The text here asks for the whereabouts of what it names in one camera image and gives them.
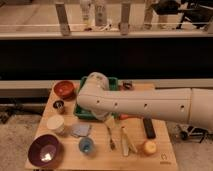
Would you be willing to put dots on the small black metal cup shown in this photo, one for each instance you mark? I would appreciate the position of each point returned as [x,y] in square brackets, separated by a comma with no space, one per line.
[59,106]

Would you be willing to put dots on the purple bowl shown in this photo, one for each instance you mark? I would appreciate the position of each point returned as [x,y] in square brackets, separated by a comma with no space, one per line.
[46,151]

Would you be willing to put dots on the wooden table board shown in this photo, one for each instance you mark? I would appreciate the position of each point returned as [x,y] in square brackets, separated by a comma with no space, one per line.
[70,158]

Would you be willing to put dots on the grey-blue cloth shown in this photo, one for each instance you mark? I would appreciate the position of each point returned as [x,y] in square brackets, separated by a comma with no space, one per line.
[80,130]

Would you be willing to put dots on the green plastic tray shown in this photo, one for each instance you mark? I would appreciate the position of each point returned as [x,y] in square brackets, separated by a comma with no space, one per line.
[81,113]

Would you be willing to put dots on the orange carrot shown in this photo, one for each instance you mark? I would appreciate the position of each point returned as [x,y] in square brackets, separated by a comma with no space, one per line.
[126,116]

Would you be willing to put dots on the orange-brown bowl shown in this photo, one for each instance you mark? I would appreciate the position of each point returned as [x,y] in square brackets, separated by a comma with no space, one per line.
[64,89]

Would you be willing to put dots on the peeled banana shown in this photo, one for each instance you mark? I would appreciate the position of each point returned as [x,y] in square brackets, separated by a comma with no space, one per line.
[126,143]

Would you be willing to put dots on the black remote control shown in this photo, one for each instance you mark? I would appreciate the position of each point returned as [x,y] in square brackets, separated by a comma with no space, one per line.
[149,129]

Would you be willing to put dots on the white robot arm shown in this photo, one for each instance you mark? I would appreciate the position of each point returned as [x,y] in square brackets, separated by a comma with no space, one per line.
[190,106]

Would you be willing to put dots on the blue cup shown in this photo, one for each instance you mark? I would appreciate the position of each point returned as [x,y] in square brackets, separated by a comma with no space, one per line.
[86,145]

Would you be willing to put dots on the small dark round object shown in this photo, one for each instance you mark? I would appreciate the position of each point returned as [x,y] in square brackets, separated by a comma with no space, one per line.
[127,85]

